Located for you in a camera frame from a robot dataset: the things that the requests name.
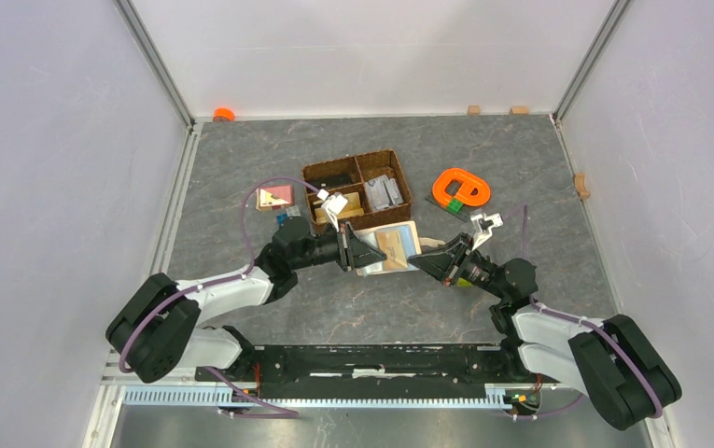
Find grey toy brick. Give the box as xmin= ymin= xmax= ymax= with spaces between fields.
xmin=286 ymin=205 xmax=301 ymax=217

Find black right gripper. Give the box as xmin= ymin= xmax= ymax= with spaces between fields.
xmin=406 ymin=232 xmax=507 ymax=301

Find silver cards in basket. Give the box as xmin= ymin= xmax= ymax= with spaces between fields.
xmin=364 ymin=175 xmax=405 ymax=212

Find aluminium frame rail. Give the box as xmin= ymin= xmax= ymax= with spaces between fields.
xmin=99 ymin=344 xmax=664 ymax=410

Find black cards in basket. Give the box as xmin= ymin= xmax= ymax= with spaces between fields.
xmin=309 ymin=173 xmax=354 ymax=189

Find beige leather card holder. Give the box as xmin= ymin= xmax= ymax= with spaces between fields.
xmin=355 ymin=220 xmax=444 ymax=276

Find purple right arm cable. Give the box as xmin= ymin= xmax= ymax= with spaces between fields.
xmin=498 ymin=204 xmax=665 ymax=422

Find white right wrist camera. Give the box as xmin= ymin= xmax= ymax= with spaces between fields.
xmin=470 ymin=211 xmax=503 ymax=251

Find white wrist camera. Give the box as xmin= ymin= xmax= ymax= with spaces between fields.
xmin=470 ymin=211 xmax=503 ymax=251
xmin=317 ymin=189 xmax=349 ymax=232

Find orange credit card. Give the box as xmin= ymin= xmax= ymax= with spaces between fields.
xmin=375 ymin=230 xmax=408 ymax=271

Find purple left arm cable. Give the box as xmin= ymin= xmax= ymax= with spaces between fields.
xmin=118 ymin=177 xmax=322 ymax=419

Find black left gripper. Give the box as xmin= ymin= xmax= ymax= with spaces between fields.
xmin=291 ymin=218 xmax=385 ymax=271

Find curved wooden piece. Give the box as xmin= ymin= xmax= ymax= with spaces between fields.
xmin=573 ymin=173 xmax=591 ymax=201

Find brown woven divided basket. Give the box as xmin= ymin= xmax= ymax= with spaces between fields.
xmin=301 ymin=148 xmax=413 ymax=230

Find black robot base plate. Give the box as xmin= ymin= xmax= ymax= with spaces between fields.
xmin=223 ymin=343 xmax=547 ymax=399

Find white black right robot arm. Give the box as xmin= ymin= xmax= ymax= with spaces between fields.
xmin=408 ymin=233 xmax=683 ymax=430

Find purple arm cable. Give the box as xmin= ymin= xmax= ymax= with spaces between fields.
xmin=118 ymin=177 xmax=322 ymax=419
xmin=498 ymin=204 xmax=665 ymax=422

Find yellow cards in basket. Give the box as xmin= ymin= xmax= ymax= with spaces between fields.
xmin=312 ymin=192 xmax=365 ymax=224

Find orange round cap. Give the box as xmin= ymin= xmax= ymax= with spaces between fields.
xmin=212 ymin=107 xmax=235 ymax=122

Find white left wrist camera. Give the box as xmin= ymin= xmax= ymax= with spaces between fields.
xmin=317 ymin=189 xmax=349 ymax=232

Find orange tape dispenser ring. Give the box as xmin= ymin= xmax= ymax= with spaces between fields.
xmin=431 ymin=168 xmax=493 ymax=209

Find playing card box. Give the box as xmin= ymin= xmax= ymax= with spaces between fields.
xmin=256 ymin=184 xmax=295 ymax=211

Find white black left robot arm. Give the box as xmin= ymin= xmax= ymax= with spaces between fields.
xmin=105 ymin=217 xmax=386 ymax=384

